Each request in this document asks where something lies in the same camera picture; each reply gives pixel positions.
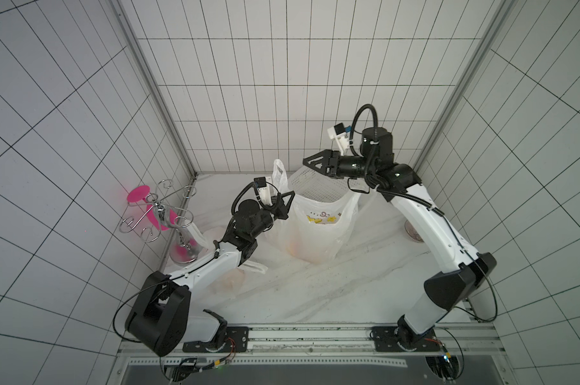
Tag white bag cartoon print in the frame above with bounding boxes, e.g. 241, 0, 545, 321
265, 159, 376, 263

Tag white perforated plastic basket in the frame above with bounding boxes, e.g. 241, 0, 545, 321
288, 166, 352, 203

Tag white bag red lettering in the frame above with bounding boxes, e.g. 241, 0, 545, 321
187, 227, 268, 293

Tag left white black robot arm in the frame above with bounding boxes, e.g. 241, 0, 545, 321
125, 183, 296, 357

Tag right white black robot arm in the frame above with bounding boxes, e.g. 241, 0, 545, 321
303, 124, 497, 352

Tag pink wine glass lower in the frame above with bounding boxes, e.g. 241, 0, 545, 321
145, 204, 177, 231

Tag pink wine glass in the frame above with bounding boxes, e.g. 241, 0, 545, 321
145, 204, 177, 231
126, 185, 150, 204

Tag pink wine glass upper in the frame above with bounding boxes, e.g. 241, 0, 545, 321
126, 185, 150, 204

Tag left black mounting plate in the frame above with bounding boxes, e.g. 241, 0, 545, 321
182, 327, 250, 354

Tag black mounting plate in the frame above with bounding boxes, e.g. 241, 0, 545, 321
182, 327, 250, 354
369, 326, 441, 353

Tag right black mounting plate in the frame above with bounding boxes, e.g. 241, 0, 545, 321
369, 326, 441, 353

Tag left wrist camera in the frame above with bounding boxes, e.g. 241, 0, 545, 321
254, 176, 274, 206

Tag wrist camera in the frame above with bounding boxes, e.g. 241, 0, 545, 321
327, 123, 350, 155
254, 176, 274, 206

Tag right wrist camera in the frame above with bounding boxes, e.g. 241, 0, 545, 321
327, 123, 350, 155

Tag chrome wire glass rack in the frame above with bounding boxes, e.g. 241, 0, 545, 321
118, 179, 213, 266

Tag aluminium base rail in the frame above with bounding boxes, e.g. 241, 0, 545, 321
108, 323, 517, 384

